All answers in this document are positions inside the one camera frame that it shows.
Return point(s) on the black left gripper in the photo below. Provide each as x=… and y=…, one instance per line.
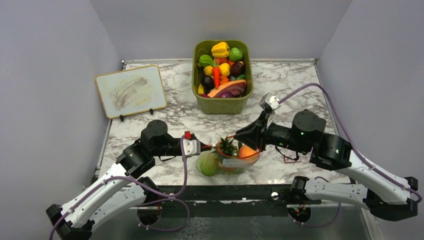
x=204, y=147

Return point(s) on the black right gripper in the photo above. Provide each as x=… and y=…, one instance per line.
x=256, y=133

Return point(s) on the peach toy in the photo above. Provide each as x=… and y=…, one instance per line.
x=247, y=154

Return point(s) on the orange spiky pineapple toy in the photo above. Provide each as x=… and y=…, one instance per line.
x=226, y=148

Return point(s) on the clear zip bag orange zipper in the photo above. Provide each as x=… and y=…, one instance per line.
x=232, y=166

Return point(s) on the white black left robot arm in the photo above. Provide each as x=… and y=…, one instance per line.
x=123, y=185

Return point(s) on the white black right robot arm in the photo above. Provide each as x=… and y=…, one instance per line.
x=385, y=195

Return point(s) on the green plastic bin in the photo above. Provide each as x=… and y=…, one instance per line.
x=221, y=105

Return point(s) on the small red white card box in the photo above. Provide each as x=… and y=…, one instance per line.
x=292, y=159

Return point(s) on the purple eggplant toy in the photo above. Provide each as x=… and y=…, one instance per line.
x=225, y=94

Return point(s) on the dark red plum toy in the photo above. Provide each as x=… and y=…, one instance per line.
x=237, y=69

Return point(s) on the yellow lemon toy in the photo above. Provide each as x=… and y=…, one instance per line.
x=208, y=70
x=224, y=69

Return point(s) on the orange carrot toy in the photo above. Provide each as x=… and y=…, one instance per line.
x=216, y=76

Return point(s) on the green broccoli toy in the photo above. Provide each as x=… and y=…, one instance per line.
x=235, y=54

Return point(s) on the green pepper toy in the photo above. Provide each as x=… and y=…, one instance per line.
x=205, y=61

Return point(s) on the yellow bell pepper toy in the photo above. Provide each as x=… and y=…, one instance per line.
x=220, y=50

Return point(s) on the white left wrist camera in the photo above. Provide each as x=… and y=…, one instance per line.
x=191, y=145

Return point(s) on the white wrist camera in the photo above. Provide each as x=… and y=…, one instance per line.
x=191, y=145
x=269, y=103

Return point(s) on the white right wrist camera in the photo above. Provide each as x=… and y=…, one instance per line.
x=269, y=103

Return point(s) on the black metal base rail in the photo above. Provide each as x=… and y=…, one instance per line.
x=216, y=201

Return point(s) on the small whiteboard with wooden frame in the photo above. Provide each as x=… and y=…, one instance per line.
x=131, y=91

